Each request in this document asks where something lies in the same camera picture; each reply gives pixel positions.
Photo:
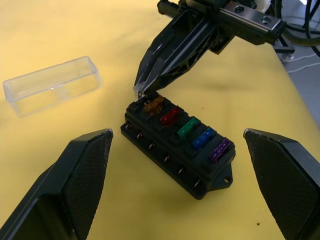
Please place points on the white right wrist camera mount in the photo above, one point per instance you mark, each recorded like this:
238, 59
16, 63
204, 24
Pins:
264, 4

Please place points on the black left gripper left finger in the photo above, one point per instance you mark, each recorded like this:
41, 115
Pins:
57, 190

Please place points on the clear plastic fuse box cover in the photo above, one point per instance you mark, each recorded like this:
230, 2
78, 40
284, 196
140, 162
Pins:
52, 85

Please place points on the red blade fuse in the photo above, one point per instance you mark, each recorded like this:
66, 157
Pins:
170, 116

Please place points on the black fuse box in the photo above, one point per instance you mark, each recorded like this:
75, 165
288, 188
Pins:
175, 152

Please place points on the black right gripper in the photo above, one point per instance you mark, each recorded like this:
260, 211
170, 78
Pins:
245, 22

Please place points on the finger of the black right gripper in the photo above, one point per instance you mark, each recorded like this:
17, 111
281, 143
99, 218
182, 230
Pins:
165, 37

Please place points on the clear blade fuse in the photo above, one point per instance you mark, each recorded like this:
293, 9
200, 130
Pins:
139, 93

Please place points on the yellow foam mat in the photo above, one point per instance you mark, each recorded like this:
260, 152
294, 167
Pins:
75, 32

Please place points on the green blade fuse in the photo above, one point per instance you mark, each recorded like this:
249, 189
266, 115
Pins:
188, 128

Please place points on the amber blade fuse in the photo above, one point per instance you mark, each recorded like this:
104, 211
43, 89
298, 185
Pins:
153, 106

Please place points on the purple blade fuse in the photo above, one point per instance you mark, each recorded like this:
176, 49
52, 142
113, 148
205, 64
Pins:
220, 151

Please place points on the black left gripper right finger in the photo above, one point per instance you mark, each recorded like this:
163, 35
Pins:
292, 180

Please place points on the blue blade fuse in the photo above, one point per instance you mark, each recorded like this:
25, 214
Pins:
203, 139

